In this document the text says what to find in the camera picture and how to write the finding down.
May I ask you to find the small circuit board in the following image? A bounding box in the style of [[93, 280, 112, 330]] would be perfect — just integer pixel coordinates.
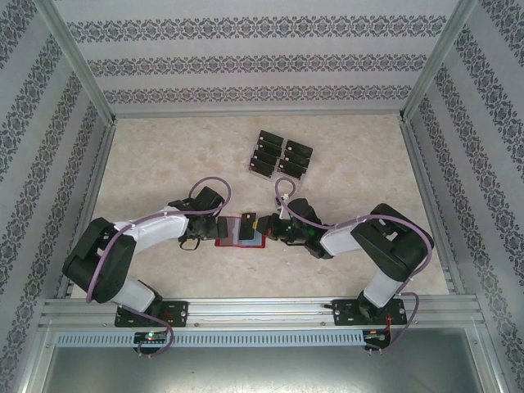
[[133, 332, 169, 344], [364, 329, 392, 349]]

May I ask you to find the slotted grey cable duct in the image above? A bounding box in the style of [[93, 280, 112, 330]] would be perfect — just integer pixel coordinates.
[[55, 330, 365, 347]]

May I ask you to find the aluminium mounting rail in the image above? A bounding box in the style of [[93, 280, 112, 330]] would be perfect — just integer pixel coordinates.
[[40, 297, 480, 328]]

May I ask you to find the red card holder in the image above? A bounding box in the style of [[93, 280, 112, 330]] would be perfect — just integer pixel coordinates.
[[215, 216, 267, 249]]

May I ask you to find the group of black packets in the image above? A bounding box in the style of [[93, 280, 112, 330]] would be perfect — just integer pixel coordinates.
[[246, 129, 315, 190]]

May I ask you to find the aluminium frame post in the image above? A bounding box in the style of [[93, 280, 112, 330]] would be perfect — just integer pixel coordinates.
[[399, 0, 480, 122], [38, 0, 118, 124]]

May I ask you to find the aluminium frame rail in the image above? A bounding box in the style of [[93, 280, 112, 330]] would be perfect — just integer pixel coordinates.
[[112, 111, 404, 120], [56, 118, 118, 302], [403, 120, 458, 294]]

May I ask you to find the grey sheet metal panel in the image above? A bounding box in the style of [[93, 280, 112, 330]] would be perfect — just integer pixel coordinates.
[[38, 327, 499, 393]]

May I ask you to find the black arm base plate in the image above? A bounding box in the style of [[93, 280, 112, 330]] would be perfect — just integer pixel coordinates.
[[333, 298, 406, 327], [114, 300, 189, 328]]

